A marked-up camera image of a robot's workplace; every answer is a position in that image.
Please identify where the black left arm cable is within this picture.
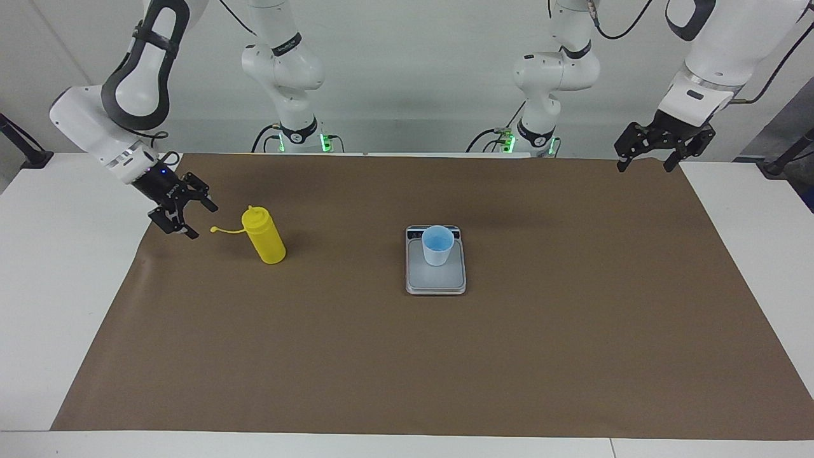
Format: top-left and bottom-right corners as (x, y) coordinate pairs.
(585, 0), (814, 105)

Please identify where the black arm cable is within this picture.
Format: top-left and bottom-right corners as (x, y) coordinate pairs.
(127, 0), (256, 171)
(585, 0), (814, 105)

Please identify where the black right base cable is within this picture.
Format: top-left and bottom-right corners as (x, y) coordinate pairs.
(252, 123), (282, 153)

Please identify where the black left base cable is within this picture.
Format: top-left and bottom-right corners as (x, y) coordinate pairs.
(466, 102), (511, 153)

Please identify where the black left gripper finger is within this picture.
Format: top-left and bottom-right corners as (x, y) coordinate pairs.
(614, 122), (651, 174)
(664, 126), (717, 174)

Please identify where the yellow squeeze bottle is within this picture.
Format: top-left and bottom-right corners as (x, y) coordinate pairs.
(210, 205), (287, 265)

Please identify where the black base cable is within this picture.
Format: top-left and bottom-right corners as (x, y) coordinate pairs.
(252, 123), (282, 153)
(466, 102), (511, 153)

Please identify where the brown paper mat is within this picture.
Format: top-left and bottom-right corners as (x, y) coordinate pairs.
(51, 153), (814, 441)

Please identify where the digital kitchen scale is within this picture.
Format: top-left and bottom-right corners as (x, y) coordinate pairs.
(405, 225), (467, 296)

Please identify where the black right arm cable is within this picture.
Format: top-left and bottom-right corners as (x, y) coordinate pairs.
(127, 0), (256, 171)

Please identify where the black clamp stand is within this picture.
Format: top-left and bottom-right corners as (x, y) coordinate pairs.
(0, 113), (55, 169)
(757, 127), (814, 177)

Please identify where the light blue plastic cup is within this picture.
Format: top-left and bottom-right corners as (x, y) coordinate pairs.
(422, 225), (455, 267)

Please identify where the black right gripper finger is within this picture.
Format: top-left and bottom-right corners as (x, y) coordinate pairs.
(148, 204), (200, 240)
(183, 172), (219, 213)

